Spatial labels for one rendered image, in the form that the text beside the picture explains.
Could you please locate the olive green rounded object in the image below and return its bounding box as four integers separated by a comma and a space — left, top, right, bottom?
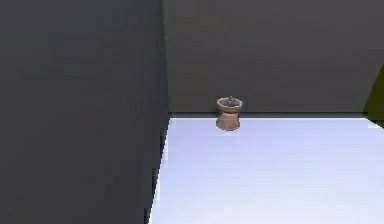
363, 63, 384, 122

